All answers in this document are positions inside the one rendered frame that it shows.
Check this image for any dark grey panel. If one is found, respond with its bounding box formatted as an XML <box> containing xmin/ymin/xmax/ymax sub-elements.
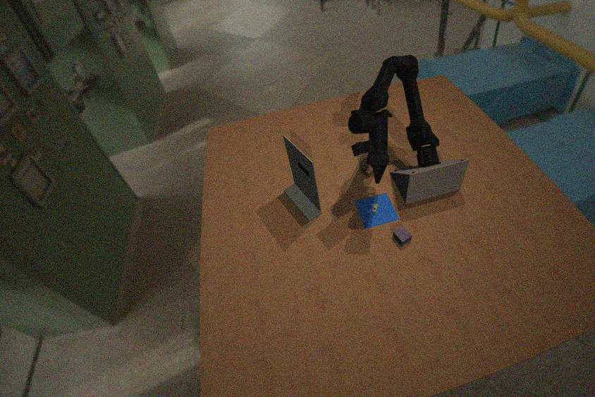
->
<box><xmin>283</xmin><ymin>135</ymin><xmax>322</xmax><ymax>221</ymax></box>

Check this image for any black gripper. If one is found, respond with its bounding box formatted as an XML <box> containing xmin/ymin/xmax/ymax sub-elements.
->
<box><xmin>367</xmin><ymin>133</ymin><xmax>389</xmax><ymax>183</ymax></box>

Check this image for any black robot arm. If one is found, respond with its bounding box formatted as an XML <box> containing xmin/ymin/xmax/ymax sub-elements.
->
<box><xmin>348</xmin><ymin>55</ymin><xmax>441</xmax><ymax>167</ymax></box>

